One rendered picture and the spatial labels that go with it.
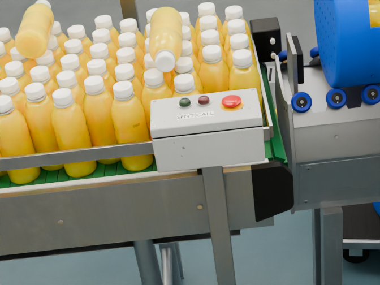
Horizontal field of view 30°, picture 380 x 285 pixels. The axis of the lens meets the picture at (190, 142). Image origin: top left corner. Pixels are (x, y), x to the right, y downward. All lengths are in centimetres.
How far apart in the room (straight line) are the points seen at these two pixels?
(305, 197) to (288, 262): 82
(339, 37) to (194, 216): 48
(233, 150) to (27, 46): 53
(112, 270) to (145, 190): 112
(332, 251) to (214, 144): 66
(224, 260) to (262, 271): 98
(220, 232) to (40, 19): 61
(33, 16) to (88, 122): 28
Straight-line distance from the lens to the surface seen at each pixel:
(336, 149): 158
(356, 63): 146
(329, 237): 181
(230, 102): 128
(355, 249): 245
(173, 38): 143
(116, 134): 146
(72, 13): 445
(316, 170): 162
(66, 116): 143
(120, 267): 258
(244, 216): 154
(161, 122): 127
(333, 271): 190
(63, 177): 153
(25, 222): 157
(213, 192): 139
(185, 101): 130
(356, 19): 143
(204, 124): 125
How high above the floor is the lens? 180
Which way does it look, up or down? 36 degrees down
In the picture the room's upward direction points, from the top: 8 degrees counter-clockwise
